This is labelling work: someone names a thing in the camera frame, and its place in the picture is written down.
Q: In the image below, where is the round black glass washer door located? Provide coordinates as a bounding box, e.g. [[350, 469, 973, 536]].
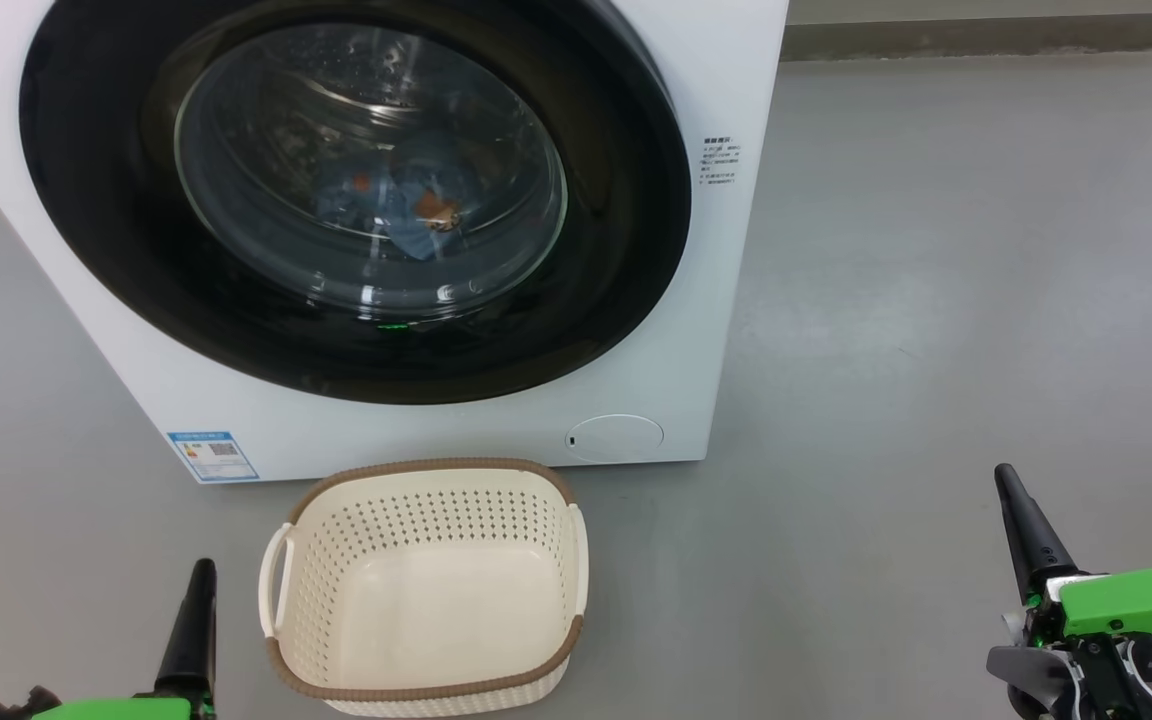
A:
[[19, 0, 692, 406]]

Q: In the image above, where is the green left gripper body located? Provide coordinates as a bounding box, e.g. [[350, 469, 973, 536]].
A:
[[0, 688, 217, 720]]

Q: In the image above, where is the small printed text label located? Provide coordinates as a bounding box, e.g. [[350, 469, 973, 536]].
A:
[[701, 135, 740, 188]]

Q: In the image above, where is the cream perforated laundry basket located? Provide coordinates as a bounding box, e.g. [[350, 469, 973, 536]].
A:
[[258, 458, 590, 718]]

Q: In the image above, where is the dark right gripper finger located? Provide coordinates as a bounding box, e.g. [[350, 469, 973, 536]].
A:
[[994, 463, 1080, 601]]

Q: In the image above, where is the stainless steel washing machine drum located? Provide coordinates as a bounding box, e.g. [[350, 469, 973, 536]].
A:
[[174, 22, 569, 321]]

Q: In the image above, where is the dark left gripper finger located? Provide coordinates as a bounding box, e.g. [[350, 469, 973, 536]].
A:
[[154, 558, 219, 701]]

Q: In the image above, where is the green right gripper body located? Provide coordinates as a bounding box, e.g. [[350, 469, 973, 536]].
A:
[[1004, 568, 1152, 651]]

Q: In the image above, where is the blue energy label sticker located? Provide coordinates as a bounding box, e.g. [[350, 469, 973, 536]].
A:
[[167, 431, 260, 483]]

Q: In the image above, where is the white front-load washing machine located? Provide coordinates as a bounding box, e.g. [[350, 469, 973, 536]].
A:
[[0, 0, 790, 486]]

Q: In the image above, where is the round white filter cover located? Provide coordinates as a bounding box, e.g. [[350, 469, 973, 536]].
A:
[[566, 414, 665, 464]]

